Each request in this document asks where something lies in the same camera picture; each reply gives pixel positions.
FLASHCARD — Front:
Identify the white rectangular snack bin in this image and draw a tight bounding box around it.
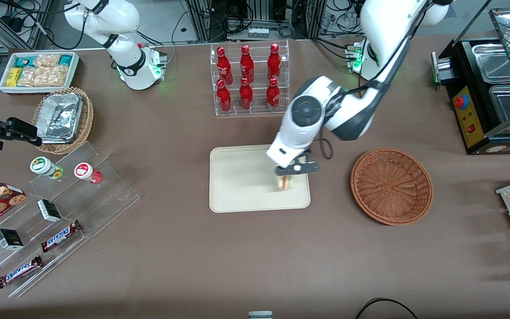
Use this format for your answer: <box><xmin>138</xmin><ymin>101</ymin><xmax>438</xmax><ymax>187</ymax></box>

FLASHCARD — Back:
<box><xmin>0</xmin><ymin>51</ymin><xmax>81</xmax><ymax>95</ymax></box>

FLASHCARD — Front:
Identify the clear bag of crackers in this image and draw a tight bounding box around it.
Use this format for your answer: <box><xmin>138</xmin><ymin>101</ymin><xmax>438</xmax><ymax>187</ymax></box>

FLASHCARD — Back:
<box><xmin>18</xmin><ymin>54</ymin><xmax>69</xmax><ymax>87</ymax></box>

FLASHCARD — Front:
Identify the brown round wicker basket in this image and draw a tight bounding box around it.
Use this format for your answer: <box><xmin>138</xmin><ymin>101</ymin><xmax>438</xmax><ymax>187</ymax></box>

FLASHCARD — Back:
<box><xmin>350</xmin><ymin>148</ymin><xmax>434</xmax><ymax>226</ymax></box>

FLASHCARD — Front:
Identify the red cola bottle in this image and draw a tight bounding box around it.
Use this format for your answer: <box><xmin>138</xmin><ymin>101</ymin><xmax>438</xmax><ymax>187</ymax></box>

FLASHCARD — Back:
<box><xmin>216</xmin><ymin>46</ymin><xmax>234</xmax><ymax>86</ymax></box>
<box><xmin>240</xmin><ymin>44</ymin><xmax>255</xmax><ymax>84</ymax></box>
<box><xmin>216</xmin><ymin>79</ymin><xmax>232</xmax><ymax>113</ymax></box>
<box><xmin>267</xmin><ymin>43</ymin><xmax>282</xmax><ymax>81</ymax></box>
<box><xmin>239</xmin><ymin>77</ymin><xmax>254</xmax><ymax>110</ymax></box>
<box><xmin>266</xmin><ymin>78</ymin><xmax>280</xmax><ymax>109</ymax></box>

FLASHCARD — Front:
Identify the coiled grey cable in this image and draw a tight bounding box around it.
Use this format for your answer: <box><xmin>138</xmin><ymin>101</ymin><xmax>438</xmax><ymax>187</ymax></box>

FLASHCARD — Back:
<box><xmin>277</xmin><ymin>22</ymin><xmax>298</xmax><ymax>39</ymax></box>

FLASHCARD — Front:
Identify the silver foil container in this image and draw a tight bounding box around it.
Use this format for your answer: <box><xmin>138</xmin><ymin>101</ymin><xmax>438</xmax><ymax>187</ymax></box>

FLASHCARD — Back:
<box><xmin>37</xmin><ymin>93</ymin><xmax>84</xmax><ymax>144</ymax></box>

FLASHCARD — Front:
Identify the yellow snack packet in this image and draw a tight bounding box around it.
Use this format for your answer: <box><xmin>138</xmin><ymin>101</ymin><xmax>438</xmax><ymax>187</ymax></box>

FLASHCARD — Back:
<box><xmin>6</xmin><ymin>67</ymin><xmax>23</xmax><ymax>88</ymax></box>

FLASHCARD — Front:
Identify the small black white box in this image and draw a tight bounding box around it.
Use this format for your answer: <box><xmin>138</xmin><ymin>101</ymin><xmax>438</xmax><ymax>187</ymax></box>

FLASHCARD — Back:
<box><xmin>0</xmin><ymin>229</ymin><xmax>24</xmax><ymax>251</ymax></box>
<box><xmin>37</xmin><ymin>199</ymin><xmax>62</xmax><ymax>223</ymax></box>

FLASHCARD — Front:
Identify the beige plastic tray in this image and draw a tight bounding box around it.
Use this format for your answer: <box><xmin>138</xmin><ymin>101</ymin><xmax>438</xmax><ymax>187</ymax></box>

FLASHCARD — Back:
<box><xmin>209</xmin><ymin>143</ymin><xmax>311</xmax><ymax>214</ymax></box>

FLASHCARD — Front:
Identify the green label white cup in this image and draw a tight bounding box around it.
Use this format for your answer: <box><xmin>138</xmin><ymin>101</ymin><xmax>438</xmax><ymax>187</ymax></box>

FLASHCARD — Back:
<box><xmin>30</xmin><ymin>156</ymin><xmax>64</xmax><ymax>180</ymax></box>

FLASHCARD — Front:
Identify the black hot dog roller machine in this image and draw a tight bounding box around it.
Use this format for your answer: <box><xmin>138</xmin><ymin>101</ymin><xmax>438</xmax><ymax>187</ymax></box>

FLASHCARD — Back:
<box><xmin>431</xmin><ymin>7</ymin><xmax>510</xmax><ymax>156</ymax></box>

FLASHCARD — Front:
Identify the black floor cable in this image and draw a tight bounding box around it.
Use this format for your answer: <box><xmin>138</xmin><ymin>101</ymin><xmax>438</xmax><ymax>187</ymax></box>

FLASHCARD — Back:
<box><xmin>355</xmin><ymin>298</ymin><xmax>419</xmax><ymax>319</ymax></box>

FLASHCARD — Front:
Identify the clear acrylic bottle rack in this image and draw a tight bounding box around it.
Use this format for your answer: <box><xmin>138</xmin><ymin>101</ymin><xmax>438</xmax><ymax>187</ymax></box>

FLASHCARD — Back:
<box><xmin>210</xmin><ymin>40</ymin><xmax>290</xmax><ymax>117</ymax></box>

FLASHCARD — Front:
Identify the clear acrylic tiered shelf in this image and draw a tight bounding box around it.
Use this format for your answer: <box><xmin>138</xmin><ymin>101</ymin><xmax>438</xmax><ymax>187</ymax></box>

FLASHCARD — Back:
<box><xmin>0</xmin><ymin>141</ymin><xmax>141</xmax><ymax>298</ymax></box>

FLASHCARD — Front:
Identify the Snickers chocolate bar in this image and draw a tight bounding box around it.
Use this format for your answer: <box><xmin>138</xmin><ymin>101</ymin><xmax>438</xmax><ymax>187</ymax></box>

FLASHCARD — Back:
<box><xmin>0</xmin><ymin>255</ymin><xmax>43</xmax><ymax>289</ymax></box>
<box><xmin>41</xmin><ymin>220</ymin><xmax>83</xmax><ymax>253</ymax></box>

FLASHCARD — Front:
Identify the red label white cup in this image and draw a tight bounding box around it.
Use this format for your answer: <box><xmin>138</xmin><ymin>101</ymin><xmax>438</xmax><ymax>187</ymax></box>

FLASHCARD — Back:
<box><xmin>74</xmin><ymin>163</ymin><xmax>103</xmax><ymax>185</ymax></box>

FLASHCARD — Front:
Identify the light wicker basket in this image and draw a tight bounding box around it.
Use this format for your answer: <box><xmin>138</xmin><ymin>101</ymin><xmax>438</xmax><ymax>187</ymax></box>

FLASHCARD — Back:
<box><xmin>31</xmin><ymin>86</ymin><xmax>94</xmax><ymax>155</ymax></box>

